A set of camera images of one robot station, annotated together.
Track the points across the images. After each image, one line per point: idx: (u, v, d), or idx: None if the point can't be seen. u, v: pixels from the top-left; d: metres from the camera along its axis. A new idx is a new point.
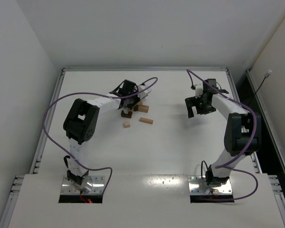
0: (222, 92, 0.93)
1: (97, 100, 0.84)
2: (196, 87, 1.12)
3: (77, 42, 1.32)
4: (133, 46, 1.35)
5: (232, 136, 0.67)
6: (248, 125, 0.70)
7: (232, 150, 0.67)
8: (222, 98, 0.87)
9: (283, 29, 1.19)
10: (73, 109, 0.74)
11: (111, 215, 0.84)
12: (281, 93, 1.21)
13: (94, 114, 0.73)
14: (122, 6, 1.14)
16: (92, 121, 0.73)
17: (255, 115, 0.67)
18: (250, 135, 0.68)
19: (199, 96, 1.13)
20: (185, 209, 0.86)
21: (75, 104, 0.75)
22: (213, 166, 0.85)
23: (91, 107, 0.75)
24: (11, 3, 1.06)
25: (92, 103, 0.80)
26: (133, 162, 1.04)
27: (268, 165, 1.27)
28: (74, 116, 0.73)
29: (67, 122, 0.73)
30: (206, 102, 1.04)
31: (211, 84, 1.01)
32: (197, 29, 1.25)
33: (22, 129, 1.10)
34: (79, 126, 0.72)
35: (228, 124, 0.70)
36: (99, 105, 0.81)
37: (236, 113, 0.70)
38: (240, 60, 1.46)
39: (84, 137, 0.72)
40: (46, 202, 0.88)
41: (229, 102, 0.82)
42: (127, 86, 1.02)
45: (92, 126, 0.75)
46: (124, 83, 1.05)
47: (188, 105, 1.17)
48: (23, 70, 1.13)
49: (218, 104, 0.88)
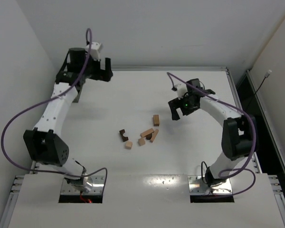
0: (208, 93, 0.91)
1: (48, 116, 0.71)
2: (177, 88, 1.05)
3: (77, 43, 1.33)
4: (133, 46, 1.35)
5: (232, 142, 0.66)
6: (243, 126, 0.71)
7: (233, 156, 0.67)
8: (211, 101, 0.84)
9: (283, 29, 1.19)
10: (30, 147, 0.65)
11: (110, 216, 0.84)
12: (281, 92, 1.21)
13: (54, 142, 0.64)
14: (121, 7, 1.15)
16: (57, 148, 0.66)
17: (250, 117, 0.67)
18: (246, 137, 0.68)
19: (181, 98, 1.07)
20: (185, 209, 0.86)
21: (28, 143, 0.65)
22: (212, 169, 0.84)
23: (46, 134, 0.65)
24: (11, 4, 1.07)
25: (44, 126, 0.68)
26: (134, 162, 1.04)
27: (268, 166, 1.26)
28: (36, 151, 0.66)
29: (33, 157, 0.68)
30: (193, 103, 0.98)
31: (195, 84, 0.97)
32: (197, 29, 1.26)
33: (23, 128, 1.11)
34: (48, 156, 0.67)
35: (224, 131, 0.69)
36: (52, 123, 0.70)
37: (232, 118, 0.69)
38: (240, 61, 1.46)
39: (61, 161, 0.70)
40: (46, 203, 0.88)
41: (220, 106, 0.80)
42: (74, 55, 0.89)
45: (62, 147, 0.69)
46: (70, 53, 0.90)
47: (172, 108, 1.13)
48: (23, 70, 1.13)
49: (208, 107, 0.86)
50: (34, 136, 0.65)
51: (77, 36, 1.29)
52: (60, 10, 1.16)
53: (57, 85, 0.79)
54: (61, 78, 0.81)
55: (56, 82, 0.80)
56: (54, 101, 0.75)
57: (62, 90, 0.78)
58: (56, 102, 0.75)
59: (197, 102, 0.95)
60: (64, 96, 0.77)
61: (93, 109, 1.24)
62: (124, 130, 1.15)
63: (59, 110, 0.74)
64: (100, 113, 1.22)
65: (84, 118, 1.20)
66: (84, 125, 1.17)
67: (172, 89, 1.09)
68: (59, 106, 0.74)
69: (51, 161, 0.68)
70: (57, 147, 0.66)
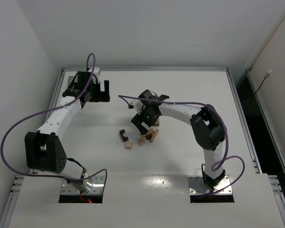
0: (163, 99, 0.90)
1: (52, 121, 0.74)
2: (134, 103, 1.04)
3: (78, 43, 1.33)
4: (133, 46, 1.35)
5: (204, 136, 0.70)
6: (206, 117, 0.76)
7: (211, 147, 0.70)
8: (170, 106, 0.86)
9: (283, 30, 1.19)
10: (29, 149, 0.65)
11: (111, 216, 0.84)
12: (281, 92, 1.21)
13: (55, 147, 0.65)
14: (122, 7, 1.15)
16: (57, 153, 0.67)
17: (208, 106, 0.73)
18: (213, 124, 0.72)
19: (140, 111, 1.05)
20: (185, 209, 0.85)
21: (28, 146, 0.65)
22: (208, 172, 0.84)
23: (48, 137, 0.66)
24: (12, 4, 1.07)
25: (47, 129, 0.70)
26: (134, 162, 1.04)
27: (267, 165, 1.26)
28: (35, 155, 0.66)
29: (30, 162, 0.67)
30: (154, 113, 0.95)
31: (148, 96, 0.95)
32: (197, 29, 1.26)
33: (23, 128, 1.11)
34: (46, 162, 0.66)
35: (194, 129, 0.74)
36: (55, 128, 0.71)
37: (195, 115, 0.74)
38: (240, 61, 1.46)
39: (58, 169, 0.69)
40: (46, 203, 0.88)
41: (179, 107, 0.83)
42: (83, 76, 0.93)
45: (61, 154, 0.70)
46: (78, 73, 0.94)
47: (137, 124, 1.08)
48: (23, 70, 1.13)
49: (169, 112, 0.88)
50: (36, 138, 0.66)
51: (77, 36, 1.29)
52: (60, 10, 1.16)
53: (63, 98, 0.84)
54: (67, 93, 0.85)
55: (62, 96, 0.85)
56: (59, 110, 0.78)
57: (68, 101, 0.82)
58: (61, 110, 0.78)
59: (157, 111, 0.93)
60: (69, 107, 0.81)
61: (93, 109, 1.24)
62: (124, 130, 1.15)
63: (63, 118, 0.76)
64: (100, 114, 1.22)
65: (84, 118, 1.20)
66: (84, 126, 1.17)
67: (128, 107, 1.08)
68: (63, 114, 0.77)
69: (47, 168, 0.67)
70: (57, 153, 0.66)
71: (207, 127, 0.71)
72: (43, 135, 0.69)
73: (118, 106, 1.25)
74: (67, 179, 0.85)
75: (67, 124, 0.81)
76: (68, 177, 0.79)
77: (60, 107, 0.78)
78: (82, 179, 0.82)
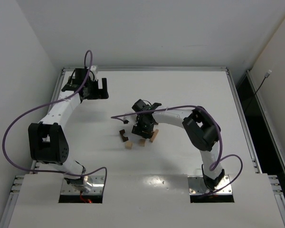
0: (155, 107, 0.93)
1: (53, 113, 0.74)
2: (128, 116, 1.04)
3: (78, 43, 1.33)
4: (133, 46, 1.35)
5: (199, 137, 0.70)
6: (199, 118, 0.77)
7: (206, 147, 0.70)
8: (162, 112, 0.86)
9: (283, 30, 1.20)
10: (32, 139, 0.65)
11: (111, 216, 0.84)
12: (281, 91, 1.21)
13: (58, 135, 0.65)
14: (122, 7, 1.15)
16: (60, 142, 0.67)
17: (198, 108, 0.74)
18: (206, 125, 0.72)
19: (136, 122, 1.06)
20: (185, 210, 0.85)
21: (31, 135, 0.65)
22: (206, 172, 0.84)
23: (51, 127, 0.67)
24: (12, 4, 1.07)
25: (49, 120, 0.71)
26: (133, 162, 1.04)
27: (267, 165, 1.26)
28: (38, 145, 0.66)
29: (33, 153, 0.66)
30: (148, 121, 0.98)
31: (141, 106, 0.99)
32: (196, 29, 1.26)
33: (24, 128, 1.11)
34: (50, 151, 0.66)
35: (188, 132, 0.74)
36: (57, 118, 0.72)
37: (187, 118, 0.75)
38: (240, 61, 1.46)
39: (61, 159, 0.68)
40: (46, 203, 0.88)
41: (171, 112, 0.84)
42: (79, 73, 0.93)
45: (64, 144, 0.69)
46: (75, 71, 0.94)
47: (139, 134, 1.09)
48: (23, 70, 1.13)
49: (163, 118, 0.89)
50: (39, 128, 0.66)
51: (77, 36, 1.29)
52: (60, 10, 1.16)
53: (62, 92, 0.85)
54: (66, 88, 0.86)
55: (62, 91, 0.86)
56: (60, 103, 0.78)
57: (67, 95, 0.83)
58: (61, 103, 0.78)
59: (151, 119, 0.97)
60: (69, 99, 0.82)
61: (93, 109, 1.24)
62: (124, 130, 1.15)
63: (65, 109, 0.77)
64: (100, 113, 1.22)
65: (84, 118, 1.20)
66: (84, 126, 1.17)
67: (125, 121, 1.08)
68: (63, 106, 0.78)
69: (51, 159, 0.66)
70: (60, 141, 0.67)
71: (200, 128, 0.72)
72: (46, 126, 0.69)
73: (117, 106, 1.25)
74: (67, 178, 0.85)
75: (68, 117, 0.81)
76: (69, 174, 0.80)
77: (60, 100, 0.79)
78: (82, 175, 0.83)
